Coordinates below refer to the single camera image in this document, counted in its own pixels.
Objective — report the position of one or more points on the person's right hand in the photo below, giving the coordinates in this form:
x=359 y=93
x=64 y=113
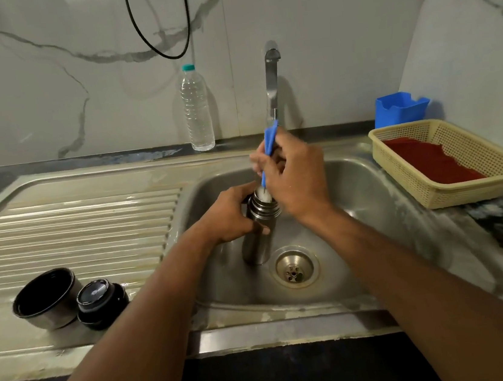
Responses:
x=298 y=177

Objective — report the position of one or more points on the person's left hand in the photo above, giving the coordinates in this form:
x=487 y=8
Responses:
x=227 y=216

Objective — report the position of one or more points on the person's left thumb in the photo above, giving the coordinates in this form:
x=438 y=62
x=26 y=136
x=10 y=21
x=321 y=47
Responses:
x=258 y=227

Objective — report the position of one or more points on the person's right thumb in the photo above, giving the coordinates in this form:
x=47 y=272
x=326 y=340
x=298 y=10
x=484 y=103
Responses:
x=286 y=140

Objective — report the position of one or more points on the stainless steel flask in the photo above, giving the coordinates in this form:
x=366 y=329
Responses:
x=258 y=230

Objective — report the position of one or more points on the blue bottle brush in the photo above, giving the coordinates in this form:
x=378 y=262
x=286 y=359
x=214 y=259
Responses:
x=268 y=151

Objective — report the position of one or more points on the person's right forearm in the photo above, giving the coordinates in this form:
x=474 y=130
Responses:
x=433 y=293

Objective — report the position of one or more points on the person's left forearm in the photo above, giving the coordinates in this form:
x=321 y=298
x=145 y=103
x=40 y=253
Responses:
x=128 y=344

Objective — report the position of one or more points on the sink drain strainer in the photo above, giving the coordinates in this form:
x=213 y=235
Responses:
x=296 y=267

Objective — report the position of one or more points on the stainless steel sink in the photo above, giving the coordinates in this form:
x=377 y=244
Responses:
x=204 y=248

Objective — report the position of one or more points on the chrome sink faucet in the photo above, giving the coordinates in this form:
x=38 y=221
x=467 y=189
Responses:
x=272 y=80

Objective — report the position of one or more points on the clear plastic water bottle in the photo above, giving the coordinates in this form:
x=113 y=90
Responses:
x=197 y=110

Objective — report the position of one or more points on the blue plastic container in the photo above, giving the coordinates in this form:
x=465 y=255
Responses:
x=399 y=109

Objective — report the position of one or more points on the red cloth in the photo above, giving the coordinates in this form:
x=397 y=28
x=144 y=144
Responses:
x=433 y=159

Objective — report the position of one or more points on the cream plastic basket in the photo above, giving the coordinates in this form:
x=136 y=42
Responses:
x=454 y=163

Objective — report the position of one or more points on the black flask stopper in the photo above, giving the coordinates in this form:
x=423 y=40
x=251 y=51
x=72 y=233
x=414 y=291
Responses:
x=102 y=303

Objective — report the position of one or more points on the steel flask cup lid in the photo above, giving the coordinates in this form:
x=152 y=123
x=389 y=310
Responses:
x=47 y=300

